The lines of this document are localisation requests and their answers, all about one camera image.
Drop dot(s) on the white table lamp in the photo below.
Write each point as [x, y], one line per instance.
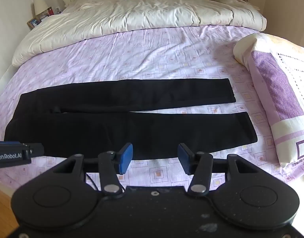
[39, 5]

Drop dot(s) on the black pants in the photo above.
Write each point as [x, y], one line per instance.
[92, 133]

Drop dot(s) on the purple patterned pillow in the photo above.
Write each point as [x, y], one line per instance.
[278, 79]

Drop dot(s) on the pink patterned bed sheet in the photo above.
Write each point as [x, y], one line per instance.
[166, 54]

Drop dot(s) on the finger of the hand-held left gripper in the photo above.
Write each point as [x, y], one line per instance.
[37, 150]

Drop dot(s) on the small white picture frame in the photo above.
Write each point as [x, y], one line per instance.
[59, 10]

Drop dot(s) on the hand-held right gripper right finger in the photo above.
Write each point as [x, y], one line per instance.
[185, 160]

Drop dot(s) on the cream white duvet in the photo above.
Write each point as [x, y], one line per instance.
[129, 12]

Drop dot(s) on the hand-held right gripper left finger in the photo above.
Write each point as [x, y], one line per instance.
[124, 158]

